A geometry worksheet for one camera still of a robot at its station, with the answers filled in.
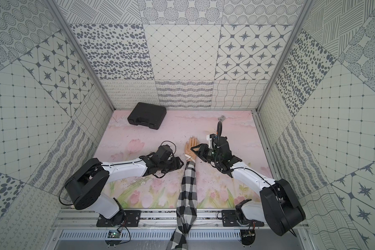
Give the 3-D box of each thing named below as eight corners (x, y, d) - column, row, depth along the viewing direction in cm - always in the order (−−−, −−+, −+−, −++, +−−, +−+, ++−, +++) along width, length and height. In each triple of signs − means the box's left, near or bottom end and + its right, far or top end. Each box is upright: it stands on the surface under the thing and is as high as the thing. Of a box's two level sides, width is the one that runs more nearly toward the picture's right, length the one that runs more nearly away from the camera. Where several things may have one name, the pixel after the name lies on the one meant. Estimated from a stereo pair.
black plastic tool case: (128, 124, 114) (126, 119, 110) (142, 104, 128) (140, 99, 124) (157, 130, 110) (155, 125, 106) (168, 109, 124) (167, 104, 120)
